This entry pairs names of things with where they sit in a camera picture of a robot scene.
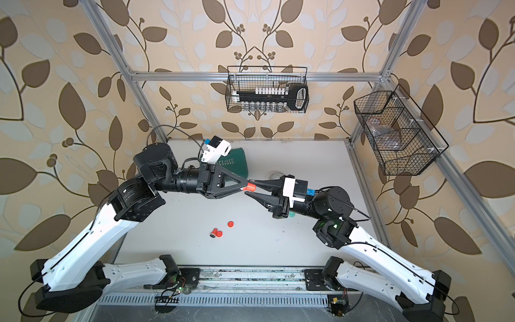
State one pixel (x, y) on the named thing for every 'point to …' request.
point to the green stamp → (292, 214)
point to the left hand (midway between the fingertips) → (239, 184)
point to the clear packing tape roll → (275, 176)
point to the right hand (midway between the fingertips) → (248, 183)
